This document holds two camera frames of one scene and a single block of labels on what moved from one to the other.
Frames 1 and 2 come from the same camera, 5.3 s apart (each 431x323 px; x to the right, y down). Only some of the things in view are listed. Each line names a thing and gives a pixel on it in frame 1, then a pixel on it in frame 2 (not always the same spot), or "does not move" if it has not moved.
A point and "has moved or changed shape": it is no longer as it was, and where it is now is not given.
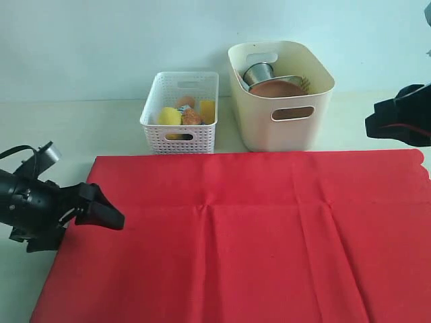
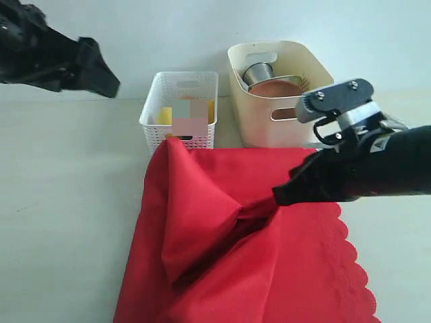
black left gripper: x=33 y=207 → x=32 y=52
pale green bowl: x=301 y=81 does not move
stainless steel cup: x=256 y=73 does not move
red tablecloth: x=281 y=237 has moved or changed shape
